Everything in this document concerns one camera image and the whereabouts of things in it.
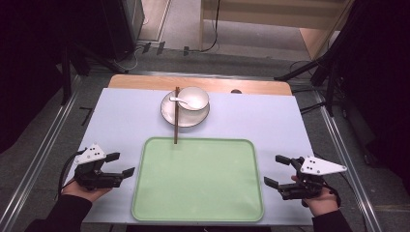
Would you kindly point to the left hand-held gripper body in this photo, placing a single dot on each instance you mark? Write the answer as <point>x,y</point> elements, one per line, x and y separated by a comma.
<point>96,179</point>

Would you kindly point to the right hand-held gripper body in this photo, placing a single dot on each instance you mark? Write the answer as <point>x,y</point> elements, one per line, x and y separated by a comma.
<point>317,168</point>

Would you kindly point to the person's left hand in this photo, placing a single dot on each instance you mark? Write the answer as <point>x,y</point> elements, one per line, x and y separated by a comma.
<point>84,193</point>

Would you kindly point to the person's right hand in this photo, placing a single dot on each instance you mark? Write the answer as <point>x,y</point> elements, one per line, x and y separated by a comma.
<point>322,203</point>

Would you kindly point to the pale table cover sheet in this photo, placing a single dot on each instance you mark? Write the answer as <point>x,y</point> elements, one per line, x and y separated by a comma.
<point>119,119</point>

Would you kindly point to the brown wooden chopstick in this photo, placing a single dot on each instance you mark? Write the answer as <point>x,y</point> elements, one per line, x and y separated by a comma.
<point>175,125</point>
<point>178,96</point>

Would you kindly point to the light green plastic tray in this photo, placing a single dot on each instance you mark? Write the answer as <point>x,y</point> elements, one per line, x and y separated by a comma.
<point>198,183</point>

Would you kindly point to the white round plate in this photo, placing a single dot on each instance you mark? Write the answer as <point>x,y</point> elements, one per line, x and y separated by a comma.
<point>170,114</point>

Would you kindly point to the white ceramic spoon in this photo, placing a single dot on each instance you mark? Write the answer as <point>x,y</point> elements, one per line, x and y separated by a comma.
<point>187,102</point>

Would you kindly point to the black tripod stand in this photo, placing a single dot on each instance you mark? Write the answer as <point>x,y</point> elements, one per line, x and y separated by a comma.
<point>325,71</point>
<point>80,61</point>

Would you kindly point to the white ceramic bowl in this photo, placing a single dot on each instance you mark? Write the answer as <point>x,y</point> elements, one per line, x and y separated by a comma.
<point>195,96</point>

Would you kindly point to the dark cabinet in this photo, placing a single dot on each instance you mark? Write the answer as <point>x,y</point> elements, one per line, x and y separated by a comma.
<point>125,25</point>

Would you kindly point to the metal floor rail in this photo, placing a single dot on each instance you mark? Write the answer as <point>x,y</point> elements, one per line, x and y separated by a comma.
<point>35,167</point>
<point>348,167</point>

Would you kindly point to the light wooden furniture frame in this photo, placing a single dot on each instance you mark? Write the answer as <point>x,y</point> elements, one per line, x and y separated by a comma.
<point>257,13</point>

